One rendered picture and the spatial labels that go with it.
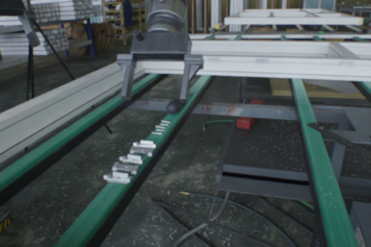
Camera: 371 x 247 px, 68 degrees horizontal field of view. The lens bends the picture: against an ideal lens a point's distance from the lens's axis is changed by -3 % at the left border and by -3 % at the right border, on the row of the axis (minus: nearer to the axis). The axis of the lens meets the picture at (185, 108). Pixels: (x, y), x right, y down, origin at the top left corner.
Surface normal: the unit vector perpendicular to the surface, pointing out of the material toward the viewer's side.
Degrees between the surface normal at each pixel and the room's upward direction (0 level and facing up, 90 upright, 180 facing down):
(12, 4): 66
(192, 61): 52
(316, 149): 0
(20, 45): 90
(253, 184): 0
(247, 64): 90
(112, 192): 0
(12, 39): 90
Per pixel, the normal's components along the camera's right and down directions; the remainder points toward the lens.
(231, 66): -0.27, 0.36
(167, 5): 0.11, -0.25
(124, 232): -0.04, -0.93
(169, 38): -0.21, -0.29
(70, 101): 0.96, 0.07
